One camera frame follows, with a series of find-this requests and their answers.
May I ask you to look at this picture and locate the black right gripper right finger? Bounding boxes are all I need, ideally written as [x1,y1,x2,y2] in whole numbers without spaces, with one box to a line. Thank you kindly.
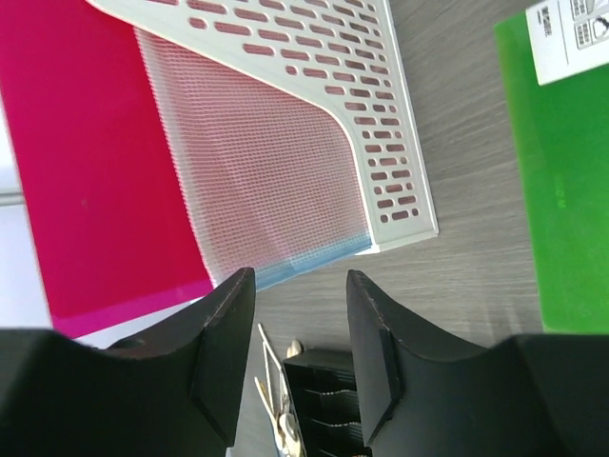
[346,270,608,456]

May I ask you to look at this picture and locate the white thin plastic spoon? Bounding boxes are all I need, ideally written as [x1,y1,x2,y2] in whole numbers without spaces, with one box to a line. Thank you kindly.
[258,323,283,394]

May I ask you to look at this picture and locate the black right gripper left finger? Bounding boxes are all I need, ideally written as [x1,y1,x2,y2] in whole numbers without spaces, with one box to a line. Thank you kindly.
[1,268,256,456]

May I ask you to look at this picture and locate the mesh zipper pouch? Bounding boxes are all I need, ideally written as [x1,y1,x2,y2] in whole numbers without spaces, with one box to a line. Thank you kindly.
[136,30,371,288]

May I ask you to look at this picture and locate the green cutting mat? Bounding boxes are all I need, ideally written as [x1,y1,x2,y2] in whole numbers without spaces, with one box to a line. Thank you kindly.
[495,1,608,333]

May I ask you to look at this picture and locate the white file organizer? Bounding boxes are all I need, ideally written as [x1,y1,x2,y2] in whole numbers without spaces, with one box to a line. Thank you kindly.
[96,1,439,252]

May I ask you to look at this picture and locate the black cutlery tray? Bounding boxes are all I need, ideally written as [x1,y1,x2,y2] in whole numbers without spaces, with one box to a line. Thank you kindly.
[283,348,372,457]

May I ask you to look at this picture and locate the magenta plastic folder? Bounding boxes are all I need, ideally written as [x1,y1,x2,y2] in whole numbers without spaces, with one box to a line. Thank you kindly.
[1,1,212,346]

